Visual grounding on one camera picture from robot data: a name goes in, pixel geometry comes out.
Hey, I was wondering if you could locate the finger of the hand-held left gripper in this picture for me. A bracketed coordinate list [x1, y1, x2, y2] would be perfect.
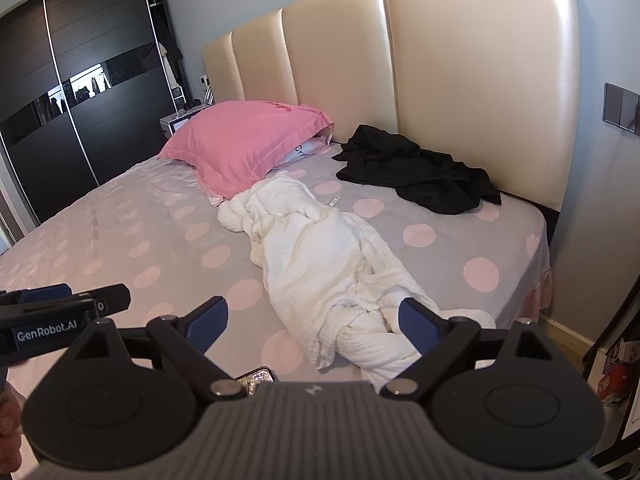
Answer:
[0, 283, 73, 306]
[65, 284, 132, 319]

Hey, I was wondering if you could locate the white textured garment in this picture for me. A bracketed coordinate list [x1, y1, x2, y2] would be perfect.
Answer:
[217, 171, 496, 391]

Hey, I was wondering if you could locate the red printed box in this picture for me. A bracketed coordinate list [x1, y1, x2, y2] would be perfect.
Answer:
[597, 337, 633, 406]

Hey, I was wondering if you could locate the black sliding door wardrobe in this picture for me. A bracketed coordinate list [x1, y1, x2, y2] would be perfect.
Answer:
[0, 0, 176, 226]

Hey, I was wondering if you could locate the white nightstand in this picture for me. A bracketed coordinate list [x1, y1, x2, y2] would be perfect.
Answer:
[160, 104, 217, 137]

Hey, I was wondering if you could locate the pink pillow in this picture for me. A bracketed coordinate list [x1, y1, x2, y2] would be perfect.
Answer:
[158, 100, 335, 198]

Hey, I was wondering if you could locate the white printed pillow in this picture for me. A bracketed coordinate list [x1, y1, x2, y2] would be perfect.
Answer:
[272, 130, 333, 168]

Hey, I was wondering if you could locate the smartphone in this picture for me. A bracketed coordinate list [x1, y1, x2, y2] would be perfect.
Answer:
[232, 366, 276, 391]

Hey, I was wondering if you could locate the black crumpled garment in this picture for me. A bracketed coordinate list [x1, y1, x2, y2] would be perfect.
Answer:
[332, 124, 502, 215]

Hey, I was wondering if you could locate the cream padded headboard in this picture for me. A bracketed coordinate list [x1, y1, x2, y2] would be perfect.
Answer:
[202, 0, 581, 211]

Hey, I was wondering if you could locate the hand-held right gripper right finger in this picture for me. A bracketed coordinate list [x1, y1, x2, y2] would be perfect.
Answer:
[378, 297, 556, 403]

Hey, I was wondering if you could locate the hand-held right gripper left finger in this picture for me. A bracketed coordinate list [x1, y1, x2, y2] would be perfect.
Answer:
[67, 296, 249, 403]

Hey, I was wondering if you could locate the bed with polka dot sheet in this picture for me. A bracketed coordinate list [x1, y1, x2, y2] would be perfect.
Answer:
[0, 132, 553, 396]

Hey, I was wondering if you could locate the grey wall switch panel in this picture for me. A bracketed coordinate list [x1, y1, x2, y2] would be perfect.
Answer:
[602, 81, 640, 136]

